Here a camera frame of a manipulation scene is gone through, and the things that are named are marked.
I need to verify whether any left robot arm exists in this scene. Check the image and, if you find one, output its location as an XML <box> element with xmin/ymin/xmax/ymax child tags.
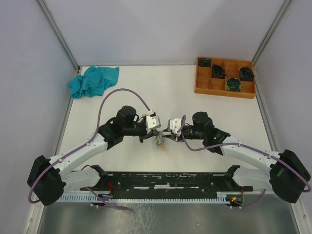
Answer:
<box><xmin>27</xmin><ymin>106</ymin><xmax>160</xmax><ymax>206</ymax></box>

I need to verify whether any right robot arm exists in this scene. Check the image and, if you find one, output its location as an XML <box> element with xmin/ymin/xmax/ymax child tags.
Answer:
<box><xmin>168</xmin><ymin>112</ymin><xmax>312</xmax><ymax>203</ymax></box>

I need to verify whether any teal cloth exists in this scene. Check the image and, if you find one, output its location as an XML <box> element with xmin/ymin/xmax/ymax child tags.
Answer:
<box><xmin>68</xmin><ymin>66</ymin><xmax>119</xmax><ymax>99</ymax></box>

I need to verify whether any wooden compartment tray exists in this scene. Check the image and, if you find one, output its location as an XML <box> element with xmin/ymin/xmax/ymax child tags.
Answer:
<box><xmin>195</xmin><ymin>57</ymin><xmax>256</xmax><ymax>99</ymax></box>

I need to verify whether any dark rolled sock blue-yellow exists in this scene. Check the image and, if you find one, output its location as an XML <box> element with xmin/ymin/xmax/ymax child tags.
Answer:
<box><xmin>225</xmin><ymin>77</ymin><xmax>241</xmax><ymax>92</ymax></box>

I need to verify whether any dark rolled sock top-left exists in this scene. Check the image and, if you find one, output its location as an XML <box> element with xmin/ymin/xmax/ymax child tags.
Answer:
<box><xmin>198</xmin><ymin>57</ymin><xmax>212</xmax><ymax>68</ymax></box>

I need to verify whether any dark rolled sock right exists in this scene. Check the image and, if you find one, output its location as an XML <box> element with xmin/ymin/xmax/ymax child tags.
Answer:
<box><xmin>239</xmin><ymin>66</ymin><xmax>254</xmax><ymax>82</ymax></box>

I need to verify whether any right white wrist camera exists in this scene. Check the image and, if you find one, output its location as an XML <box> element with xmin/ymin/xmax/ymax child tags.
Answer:
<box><xmin>167</xmin><ymin>118</ymin><xmax>182</xmax><ymax>134</ymax></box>

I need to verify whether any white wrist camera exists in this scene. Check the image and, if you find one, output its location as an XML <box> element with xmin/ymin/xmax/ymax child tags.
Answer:
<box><xmin>167</xmin><ymin>118</ymin><xmax>182</xmax><ymax>134</ymax></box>
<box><xmin>145</xmin><ymin>112</ymin><xmax>161</xmax><ymax>132</ymax></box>

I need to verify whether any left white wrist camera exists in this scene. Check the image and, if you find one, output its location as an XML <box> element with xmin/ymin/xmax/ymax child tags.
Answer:
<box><xmin>145</xmin><ymin>112</ymin><xmax>161</xmax><ymax>132</ymax></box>

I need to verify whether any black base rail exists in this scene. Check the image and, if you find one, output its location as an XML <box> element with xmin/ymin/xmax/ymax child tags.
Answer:
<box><xmin>90</xmin><ymin>165</ymin><xmax>254</xmax><ymax>199</ymax></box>

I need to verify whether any white cable duct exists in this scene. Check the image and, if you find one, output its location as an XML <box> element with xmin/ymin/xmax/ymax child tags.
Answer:
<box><xmin>57</xmin><ymin>192</ymin><xmax>231</xmax><ymax>205</ymax></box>

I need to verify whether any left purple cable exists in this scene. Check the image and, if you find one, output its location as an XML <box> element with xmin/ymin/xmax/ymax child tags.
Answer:
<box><xmin>28</xmin><ymin>88</ymin><xmax>153</xmax><ymax>212</ymax></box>

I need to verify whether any purple cable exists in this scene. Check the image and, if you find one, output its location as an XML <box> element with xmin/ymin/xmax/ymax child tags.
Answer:
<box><xmin>28</xmin><ymin>88</ymin><xmax>153</xmax><ymax>212</ymax></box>
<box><xmin>179</xmin><ymin>114</ymin><xmax>312</xmax><ymax>210</ymax></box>

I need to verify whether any left aluminium corner post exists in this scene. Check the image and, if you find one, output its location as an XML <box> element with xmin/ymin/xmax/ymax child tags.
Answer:
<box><xmin>35</xmin><ymin>0</ymin><xmax>80</xmax><ymax>71</ymax></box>

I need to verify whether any aluminium corner post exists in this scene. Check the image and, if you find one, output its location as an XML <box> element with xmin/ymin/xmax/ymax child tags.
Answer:
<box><xmin>35</xmin><ymin>0</ymin><xmax>80</xmax><ymax>71</ymax></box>
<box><xmin>251</xmin><ymin>0</ymin><xmax>293</xmax><ymax>64</ymax></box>

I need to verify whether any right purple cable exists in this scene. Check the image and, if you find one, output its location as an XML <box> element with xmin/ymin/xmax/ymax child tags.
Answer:
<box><xmin>179</xmin><ymin>114</ymin><xmax>312</xmax><ymax>210</ymax></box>

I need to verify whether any right aluminium corner post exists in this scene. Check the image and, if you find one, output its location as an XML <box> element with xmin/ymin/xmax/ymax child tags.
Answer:
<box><xmin>251</xmin><ymin>0</ymin><xmax>293</xmax><ymax>64</ymax></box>

